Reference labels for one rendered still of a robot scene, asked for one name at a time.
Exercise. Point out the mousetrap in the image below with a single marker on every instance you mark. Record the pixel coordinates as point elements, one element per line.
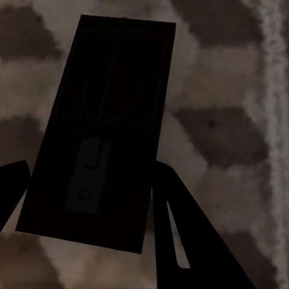
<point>92,180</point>

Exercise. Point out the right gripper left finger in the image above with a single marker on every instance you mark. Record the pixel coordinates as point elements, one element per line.
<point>14,181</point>

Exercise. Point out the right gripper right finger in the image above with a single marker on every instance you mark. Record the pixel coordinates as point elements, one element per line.
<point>212,266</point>

